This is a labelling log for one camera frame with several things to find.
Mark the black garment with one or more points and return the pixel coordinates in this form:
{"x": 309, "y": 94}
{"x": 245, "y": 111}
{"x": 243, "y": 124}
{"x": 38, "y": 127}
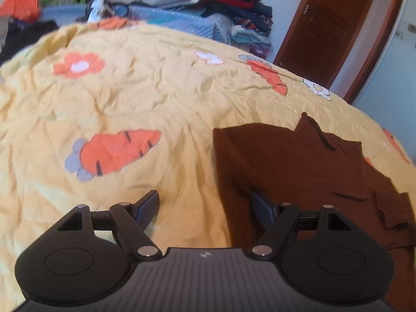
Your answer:
{"x": 26, "y": 37}

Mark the brown knit sweater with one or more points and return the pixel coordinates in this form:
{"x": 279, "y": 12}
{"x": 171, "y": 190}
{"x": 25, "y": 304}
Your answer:
{"x": 292, "y": 169}

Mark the orange cloth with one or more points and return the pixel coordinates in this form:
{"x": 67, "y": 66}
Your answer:
{"x": 19, "y": 3}

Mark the white plastic bag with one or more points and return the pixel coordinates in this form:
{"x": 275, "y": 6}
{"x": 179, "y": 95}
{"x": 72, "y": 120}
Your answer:
{"x": 97, "y": 8}

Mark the yellow carrot print bedsheet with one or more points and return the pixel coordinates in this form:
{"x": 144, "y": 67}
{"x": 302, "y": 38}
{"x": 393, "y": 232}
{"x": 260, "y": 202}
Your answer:
{"x": 146, "y": 97}

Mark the blue quilted blanket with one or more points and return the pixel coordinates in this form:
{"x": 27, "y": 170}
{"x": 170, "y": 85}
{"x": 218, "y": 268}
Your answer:
{"x": 182, "y": 19}

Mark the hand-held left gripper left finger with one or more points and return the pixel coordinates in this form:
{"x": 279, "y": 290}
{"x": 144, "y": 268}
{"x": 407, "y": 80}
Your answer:
{"x": 148, "y": 208}

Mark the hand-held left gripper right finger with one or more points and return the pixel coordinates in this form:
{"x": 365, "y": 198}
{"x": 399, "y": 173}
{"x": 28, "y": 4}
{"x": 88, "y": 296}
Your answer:
{"x": 262, "y": 208}

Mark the brown wooden door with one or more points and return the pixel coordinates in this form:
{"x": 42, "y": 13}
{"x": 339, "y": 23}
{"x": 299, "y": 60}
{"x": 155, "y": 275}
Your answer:
{"x": 318, "y": 32}

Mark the pile of mixed clothes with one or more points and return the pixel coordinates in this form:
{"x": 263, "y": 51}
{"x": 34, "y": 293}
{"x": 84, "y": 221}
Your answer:
{"x": 227, "y": 3}

